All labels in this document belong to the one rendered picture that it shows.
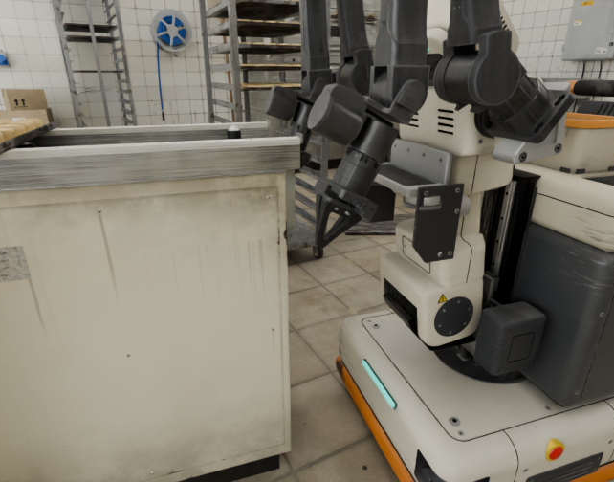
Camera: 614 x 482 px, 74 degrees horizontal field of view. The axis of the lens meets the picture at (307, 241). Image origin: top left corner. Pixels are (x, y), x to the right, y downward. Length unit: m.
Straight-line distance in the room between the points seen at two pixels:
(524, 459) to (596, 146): 0.69
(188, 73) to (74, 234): 4.41
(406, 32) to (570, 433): 0.93
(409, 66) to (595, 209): 0.53
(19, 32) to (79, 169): 4.29
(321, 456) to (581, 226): 0.90
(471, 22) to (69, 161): 0.66
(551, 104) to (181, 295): 0.74
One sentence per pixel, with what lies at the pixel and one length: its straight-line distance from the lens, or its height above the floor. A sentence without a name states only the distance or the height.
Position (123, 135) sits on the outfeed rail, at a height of 0.88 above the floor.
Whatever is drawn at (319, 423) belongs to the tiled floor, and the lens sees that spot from 1.40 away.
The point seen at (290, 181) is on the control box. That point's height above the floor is 0.81.
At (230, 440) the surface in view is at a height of 0.18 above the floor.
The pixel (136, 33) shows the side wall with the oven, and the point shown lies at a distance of 5.08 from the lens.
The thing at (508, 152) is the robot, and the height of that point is 0.90.
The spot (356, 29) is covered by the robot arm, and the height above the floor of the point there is 1.11.
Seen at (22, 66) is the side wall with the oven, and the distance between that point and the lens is 5.05.
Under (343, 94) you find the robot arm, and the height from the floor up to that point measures 0.99.
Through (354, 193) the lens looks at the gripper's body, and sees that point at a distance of 0.58.
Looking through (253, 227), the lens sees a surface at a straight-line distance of 0.83.
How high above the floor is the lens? 1.01
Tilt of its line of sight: 22 degrees down
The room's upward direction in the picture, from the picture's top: straight up
